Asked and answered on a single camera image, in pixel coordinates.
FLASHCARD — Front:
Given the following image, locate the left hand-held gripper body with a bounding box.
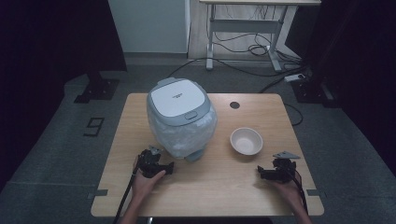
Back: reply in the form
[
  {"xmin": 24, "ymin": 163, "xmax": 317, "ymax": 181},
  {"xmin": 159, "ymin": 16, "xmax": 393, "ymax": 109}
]
[{"xmin": 136, "ymin": 144, "xmax": 163, "ymax": 179}]

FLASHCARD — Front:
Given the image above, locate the person's left hand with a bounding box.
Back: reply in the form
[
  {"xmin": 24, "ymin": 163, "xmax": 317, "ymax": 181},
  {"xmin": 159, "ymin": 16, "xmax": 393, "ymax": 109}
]
[{"xmin": 132, "ymin": 155, "xmax": 167, "ymax": 203}]

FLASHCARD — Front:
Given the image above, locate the grey white lidded trash can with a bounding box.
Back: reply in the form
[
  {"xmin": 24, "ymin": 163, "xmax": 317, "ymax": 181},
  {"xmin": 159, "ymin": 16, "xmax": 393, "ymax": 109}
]
[{"xmin": 146, "ymin": 77, "xmax": 219, "ymax": 162}]

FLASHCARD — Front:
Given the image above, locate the tangle of black desk cables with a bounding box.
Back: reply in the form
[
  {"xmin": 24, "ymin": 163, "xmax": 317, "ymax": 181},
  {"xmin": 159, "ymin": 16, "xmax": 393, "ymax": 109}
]
[{"xmin": 213, "ymin": 4, "xmax": 303, "ymax": 64}]

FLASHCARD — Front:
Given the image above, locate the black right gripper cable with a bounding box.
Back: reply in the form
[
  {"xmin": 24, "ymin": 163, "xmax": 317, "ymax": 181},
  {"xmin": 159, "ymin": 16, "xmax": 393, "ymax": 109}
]
[{"xmin": 289, "ymin": 169, "xmax": 309, "ymax": 217}]

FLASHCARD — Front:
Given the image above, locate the long black floor cable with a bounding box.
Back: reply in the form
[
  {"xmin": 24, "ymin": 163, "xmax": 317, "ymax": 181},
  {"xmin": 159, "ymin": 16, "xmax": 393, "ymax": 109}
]
[{"xmin": 167, "ymin": 57, "xmax": 309, "ymax": 78}]

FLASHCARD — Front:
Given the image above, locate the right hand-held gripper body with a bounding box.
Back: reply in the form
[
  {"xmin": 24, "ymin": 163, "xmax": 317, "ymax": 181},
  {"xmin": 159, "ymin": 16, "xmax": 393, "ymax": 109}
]
[{"xmin": 265, "ymin": 150, "xmax": 302, "ymax": 184}]

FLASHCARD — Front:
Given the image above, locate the white wall panel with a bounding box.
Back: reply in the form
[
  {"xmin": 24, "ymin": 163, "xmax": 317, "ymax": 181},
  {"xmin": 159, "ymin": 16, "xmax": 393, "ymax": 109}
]
[{"xmin": 107, "ymin": 0, "xmax": 191, "ymax": 54}]

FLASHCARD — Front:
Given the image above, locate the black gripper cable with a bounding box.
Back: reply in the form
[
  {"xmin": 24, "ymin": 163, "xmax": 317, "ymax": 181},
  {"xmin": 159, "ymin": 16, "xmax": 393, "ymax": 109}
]
[
  {"xmin": 112, "ymin": 166, "xmax": 140, "ymax": 224},
  {"xmin": 289, "ymin": 169, "xmax": 309, "ymax": 217}
]

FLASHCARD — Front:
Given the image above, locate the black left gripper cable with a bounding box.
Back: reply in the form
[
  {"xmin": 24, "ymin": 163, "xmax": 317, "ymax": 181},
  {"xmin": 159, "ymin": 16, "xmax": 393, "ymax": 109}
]
[{"xmin": 112, "ymin": 166, "xmax": 140, "ymax": 224}]

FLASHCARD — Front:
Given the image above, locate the white power strip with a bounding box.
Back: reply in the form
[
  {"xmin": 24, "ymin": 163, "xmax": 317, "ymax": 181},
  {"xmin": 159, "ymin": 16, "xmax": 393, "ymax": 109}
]
[{"xmin": 283, "ymin": 73, "xmax": 305, "ymax": 83}]

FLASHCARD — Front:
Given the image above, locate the white plastic bin liner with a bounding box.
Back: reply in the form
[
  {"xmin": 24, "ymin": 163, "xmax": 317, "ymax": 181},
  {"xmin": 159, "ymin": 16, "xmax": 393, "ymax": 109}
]
[{"xmin": 147, "ymin": 105, "xmax": 219, "ymax": 160}]

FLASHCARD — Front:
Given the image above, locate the black stand base plate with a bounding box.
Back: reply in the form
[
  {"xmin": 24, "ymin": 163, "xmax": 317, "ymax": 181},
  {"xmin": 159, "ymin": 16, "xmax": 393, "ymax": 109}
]
[
  {"xmin": 290, "ymin": 77, "xmax": 341, "ymax": 109},
  {"xmin": 73, "ymin": 70, "xmax": 120, "ymax": 105}
]

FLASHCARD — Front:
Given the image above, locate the white metal frame desk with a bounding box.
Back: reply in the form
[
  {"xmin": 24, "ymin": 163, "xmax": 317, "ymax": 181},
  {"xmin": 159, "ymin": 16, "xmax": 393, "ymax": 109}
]
[{"xmin": 199, "ymin": 0, "xmax": 322, "ymax": 73}]

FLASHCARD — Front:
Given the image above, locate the grey tape strip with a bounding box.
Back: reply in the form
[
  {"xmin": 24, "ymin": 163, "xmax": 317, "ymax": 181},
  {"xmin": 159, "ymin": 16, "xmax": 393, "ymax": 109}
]
[
  {"xmin": 86, "ymin": 189, "xmax": 109, "ymax": 201},
  {"xmin": 305, "ymin": 189, "xmax": 328, "ymax": 200}
]

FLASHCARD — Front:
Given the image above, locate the beige bowl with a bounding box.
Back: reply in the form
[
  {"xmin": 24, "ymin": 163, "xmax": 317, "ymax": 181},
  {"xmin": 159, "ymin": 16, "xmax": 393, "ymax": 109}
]
[{"xmin": 230, "ymin": 127, "xmax": 264, "ymax": 156}]

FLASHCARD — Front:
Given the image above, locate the black looped cable by table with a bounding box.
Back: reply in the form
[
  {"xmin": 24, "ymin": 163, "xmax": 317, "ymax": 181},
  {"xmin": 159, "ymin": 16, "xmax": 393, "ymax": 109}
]
[{"xmin": 283, "ymin": 102, "xmax": 304, "ymax": 127}]

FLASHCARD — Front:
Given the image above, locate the person's right hand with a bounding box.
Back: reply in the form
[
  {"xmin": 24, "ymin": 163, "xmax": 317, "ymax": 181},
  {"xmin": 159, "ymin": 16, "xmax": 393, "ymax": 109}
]
[{"xmin": 271, "ymin": 173, "xmax": 305, "ymax": 210}]

